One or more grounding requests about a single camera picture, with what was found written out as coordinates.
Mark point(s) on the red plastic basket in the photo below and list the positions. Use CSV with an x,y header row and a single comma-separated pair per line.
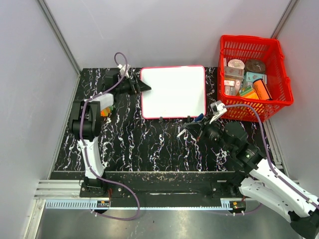
x,y
240,92

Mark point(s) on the pink snack box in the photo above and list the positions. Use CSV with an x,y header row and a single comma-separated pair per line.
x,y
233,73

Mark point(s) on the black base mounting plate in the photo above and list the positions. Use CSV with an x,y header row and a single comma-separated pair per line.
x,y
185,186

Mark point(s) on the pink framed whiteboard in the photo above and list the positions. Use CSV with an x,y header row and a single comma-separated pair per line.
x,y
176,92

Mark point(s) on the teal small box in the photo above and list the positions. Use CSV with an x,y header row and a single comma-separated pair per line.
x,y
251,77

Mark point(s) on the white cable duct rail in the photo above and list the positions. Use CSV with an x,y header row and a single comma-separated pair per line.
x,y
159,202

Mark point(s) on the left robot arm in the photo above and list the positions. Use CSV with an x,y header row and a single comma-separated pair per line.
x,y
85,123

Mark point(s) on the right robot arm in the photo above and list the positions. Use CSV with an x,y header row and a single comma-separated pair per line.
x,y
258,178

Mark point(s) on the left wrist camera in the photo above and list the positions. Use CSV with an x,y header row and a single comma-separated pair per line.
x,y
124,70

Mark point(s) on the brown round tin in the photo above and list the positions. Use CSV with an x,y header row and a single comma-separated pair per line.
x,y
255,66

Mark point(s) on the white marker blue cap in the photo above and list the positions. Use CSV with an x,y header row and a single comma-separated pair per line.
x,y
194,127

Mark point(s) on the orange cylinder can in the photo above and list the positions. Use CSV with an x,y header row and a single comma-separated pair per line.
x,y
261,90

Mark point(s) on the pink round roll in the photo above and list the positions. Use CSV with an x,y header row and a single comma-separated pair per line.
x,y
236,63

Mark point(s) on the orange sponge pack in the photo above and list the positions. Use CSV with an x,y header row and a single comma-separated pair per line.
x,y
107,111

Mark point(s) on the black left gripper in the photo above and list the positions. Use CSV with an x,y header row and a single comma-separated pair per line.
x,y
142,87

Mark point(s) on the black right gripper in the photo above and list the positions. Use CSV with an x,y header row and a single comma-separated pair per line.
x,y
195,128

